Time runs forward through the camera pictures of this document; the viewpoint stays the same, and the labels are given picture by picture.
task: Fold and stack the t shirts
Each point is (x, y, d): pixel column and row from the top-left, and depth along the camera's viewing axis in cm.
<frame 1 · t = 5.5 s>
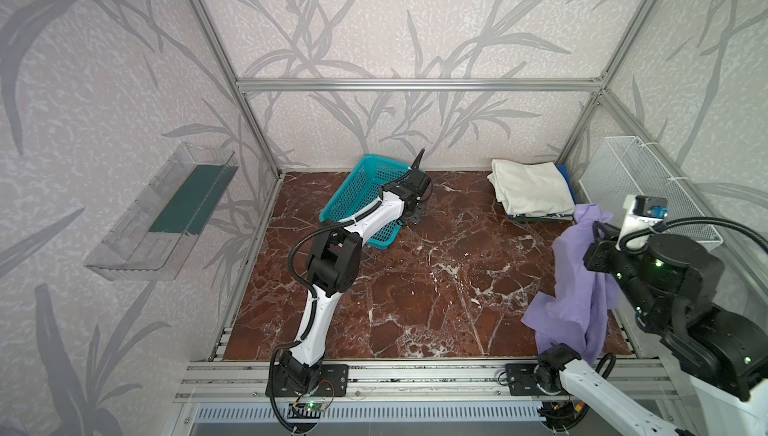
left hand: (412, 203, 99), fingers closed
right hand: (596, 214, 56), fingers closed
purple t-shirt: (577, 311, 61), point 27 cm above the table
folded cream t-shirt: (531, 188, 107), point 8 cm above the table

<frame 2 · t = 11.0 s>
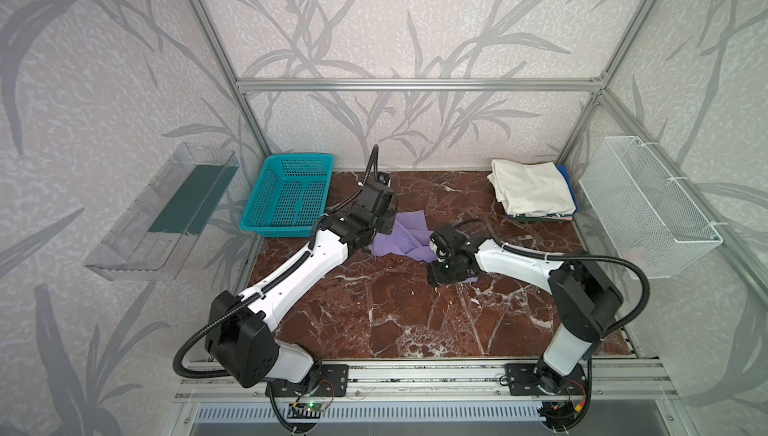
left hand: (387, 202, 81), fingers closed
right hand: (435, 270, 90), fingers open
purple t-shirt: (408, 236, 91), point 11 cm above the table
teal plastic basket: (290, 191, 118), on the table
the other named things where they were.

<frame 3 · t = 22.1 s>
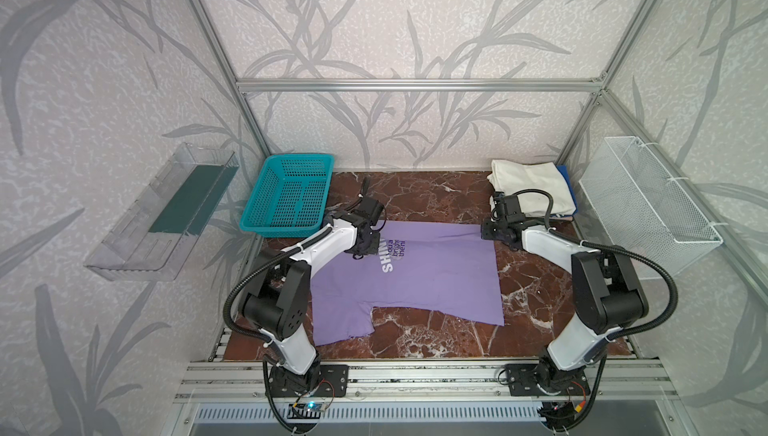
left hand: (370, 237, 93), fingers closed
right hand: (488, 217, 98), fingers open
purple t-shirt: (452, 271, 96), on the table
the other named things where they were.

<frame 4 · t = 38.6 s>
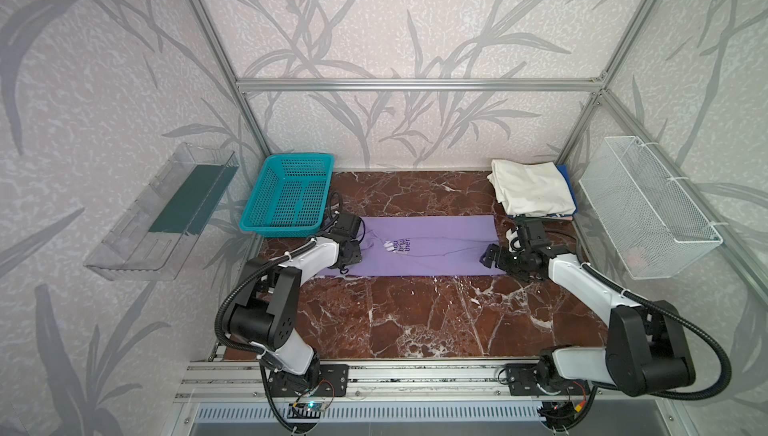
left hand: (352, 246, 95), fingers open
right hand: (493, 254, 90), fingers open
purple t-shirt: (395, 246, 101), on the table
the other named things where they were.

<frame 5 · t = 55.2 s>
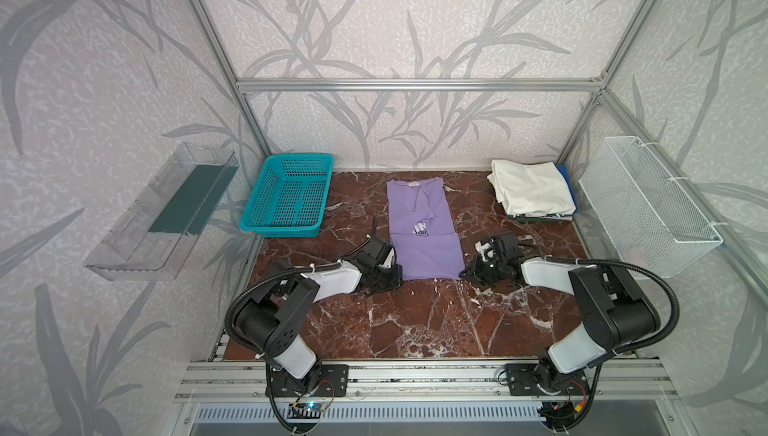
left hand: (408, 274, 90), fingers closed
right hand: (459, 265, 93), fingers closed
purple t-shirt: (423, 230, 105), on the table
the other named things where they were.

